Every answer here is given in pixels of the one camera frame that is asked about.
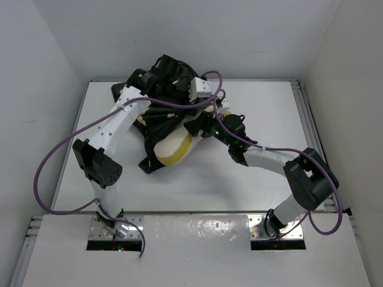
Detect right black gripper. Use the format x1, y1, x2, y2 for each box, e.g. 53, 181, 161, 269
185, 110, 234, 148

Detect cream yellow pillow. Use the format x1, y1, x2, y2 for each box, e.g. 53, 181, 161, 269
153, 106, 215, 166

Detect black floral pillowcase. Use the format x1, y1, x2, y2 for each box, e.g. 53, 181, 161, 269
111, 58, 216, 174

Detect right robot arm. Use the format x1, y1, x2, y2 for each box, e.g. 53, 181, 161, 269
184, 112, 339, 237

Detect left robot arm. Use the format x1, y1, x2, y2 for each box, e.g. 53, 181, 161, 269
72, 54, 197, 231

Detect white front cover board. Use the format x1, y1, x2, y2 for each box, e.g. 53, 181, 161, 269
23, 215, 370, 286

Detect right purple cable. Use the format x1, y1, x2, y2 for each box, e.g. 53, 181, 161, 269
209, 89, 344, 236

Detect purple cable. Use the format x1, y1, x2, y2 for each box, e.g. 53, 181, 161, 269
32, 70, 225, 258
209, 89, 344, 236

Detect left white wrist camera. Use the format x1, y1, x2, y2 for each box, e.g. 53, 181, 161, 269
189, 77, 212, 102

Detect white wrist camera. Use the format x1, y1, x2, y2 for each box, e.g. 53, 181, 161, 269
215, 97, 230, 117
189, 77, 212, 102

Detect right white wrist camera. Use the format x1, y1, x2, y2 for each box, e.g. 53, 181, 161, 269
215, 97, 230, 117

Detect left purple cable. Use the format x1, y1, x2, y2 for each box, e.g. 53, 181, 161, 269
32, 70, 225, 258

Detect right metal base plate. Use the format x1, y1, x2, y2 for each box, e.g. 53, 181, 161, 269
248, 213, 305, 240

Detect metal base plate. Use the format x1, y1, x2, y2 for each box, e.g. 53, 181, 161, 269
88, 215, 144, 241
248, 213, 305, 240

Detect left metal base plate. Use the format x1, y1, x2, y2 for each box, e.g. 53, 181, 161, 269
88, 215, 144, 241

